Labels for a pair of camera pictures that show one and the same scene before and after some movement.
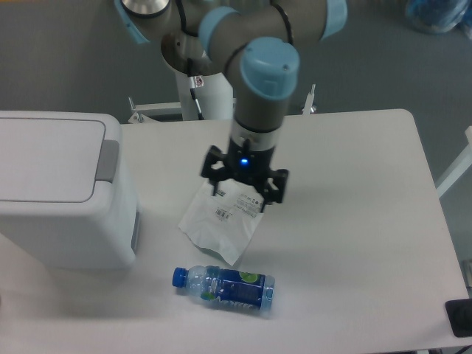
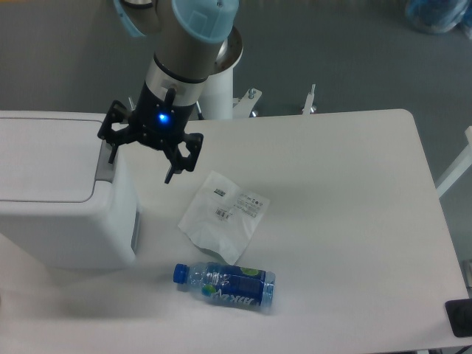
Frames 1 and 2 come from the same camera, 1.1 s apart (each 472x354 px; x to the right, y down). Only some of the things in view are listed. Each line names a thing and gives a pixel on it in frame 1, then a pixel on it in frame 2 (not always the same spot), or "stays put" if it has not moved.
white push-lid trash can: [66, 199] stays put
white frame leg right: [459, 168] stays put
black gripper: [244, 163] → [156, 121]
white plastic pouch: [225, 222] stays put
